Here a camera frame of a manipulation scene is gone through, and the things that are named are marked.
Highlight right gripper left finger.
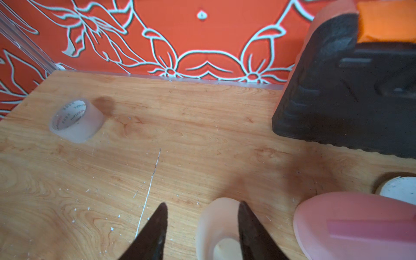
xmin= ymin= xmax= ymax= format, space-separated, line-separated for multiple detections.
xmin=119 ymin=203 xmax=168 ymax=260

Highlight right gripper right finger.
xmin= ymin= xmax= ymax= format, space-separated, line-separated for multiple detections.
xmin=238 ymin=201 xmax=289 ymax=260

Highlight white spray bottle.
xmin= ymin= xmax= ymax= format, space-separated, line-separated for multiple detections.
xmin=195 ymin=198 xmax=243 ymax=260

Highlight pink spray bottle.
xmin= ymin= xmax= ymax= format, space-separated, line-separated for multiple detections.
xmin=293 ymin=192 xmax=416 ymax=260

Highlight clear tape roll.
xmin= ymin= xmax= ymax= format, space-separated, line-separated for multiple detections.
xmin=49 ymin=98 xmax=105 ymax=144

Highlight white tape roll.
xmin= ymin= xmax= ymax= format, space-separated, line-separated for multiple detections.
xmin=375 ymin=177 xmax=416 ymax=205

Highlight black orange tool case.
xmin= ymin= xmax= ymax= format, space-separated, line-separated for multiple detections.
xmin=272 ymin=1 xmax=416 ymax=158

